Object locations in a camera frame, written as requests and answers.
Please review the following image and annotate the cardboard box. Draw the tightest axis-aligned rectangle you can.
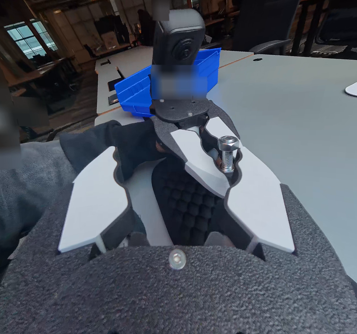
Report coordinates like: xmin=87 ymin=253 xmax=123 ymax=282
xmin=100 ymin=31 xmax=118 ymax=47

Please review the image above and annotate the black office chair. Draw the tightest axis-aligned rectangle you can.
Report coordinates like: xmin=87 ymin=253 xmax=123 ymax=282
xmin=233 ymin=0 xmax=307 ymax=56
xmin=315 ymin=0 xmax=357 ymax=47

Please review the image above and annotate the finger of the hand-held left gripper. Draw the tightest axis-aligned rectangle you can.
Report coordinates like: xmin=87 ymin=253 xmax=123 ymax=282
xmin=201 ymin=116 xmax=243 ymax=159
xmin=170 ymin=129 xmax=231 ymax=200

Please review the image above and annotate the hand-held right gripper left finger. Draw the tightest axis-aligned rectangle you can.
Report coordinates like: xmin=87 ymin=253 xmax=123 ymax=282
xmin=58 ymin=146 xmax=133 ymax=254

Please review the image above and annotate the black dimpled foam pad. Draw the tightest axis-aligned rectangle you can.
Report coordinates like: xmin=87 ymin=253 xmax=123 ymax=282
xmin=151 ymin=160 xmax=233 ymax=246

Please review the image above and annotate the blue plastic bin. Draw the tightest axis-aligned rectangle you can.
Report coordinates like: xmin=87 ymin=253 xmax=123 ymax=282
xmin=114 ymin=48 xmax=221 ymax=118

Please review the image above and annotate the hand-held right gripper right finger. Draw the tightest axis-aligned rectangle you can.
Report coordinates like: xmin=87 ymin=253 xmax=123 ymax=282
xmin=224 ymin=146 xmax=295 ymax=254

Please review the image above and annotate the wooden top table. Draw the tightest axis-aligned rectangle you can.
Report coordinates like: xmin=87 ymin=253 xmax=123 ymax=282
xmin=0 ymin=57 xmax=76 ymax=89

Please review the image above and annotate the silver hex bolt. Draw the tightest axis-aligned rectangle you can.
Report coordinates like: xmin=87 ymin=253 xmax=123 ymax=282
xmin=217 ymin=135 xmax=241 ymax=172

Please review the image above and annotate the large paned window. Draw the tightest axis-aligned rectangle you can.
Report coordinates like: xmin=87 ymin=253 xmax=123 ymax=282
xmin=4 ymin=19 xmax=57 ymax=61

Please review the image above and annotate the person's left hand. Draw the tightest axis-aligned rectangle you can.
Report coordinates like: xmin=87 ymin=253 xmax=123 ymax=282
xmin=95 ymin=120 xmax=168 ymax=181

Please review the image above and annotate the person's left forearm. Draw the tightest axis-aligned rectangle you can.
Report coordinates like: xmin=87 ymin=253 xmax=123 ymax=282
xmin=0 ymin=128 xmax=112 ymax=267

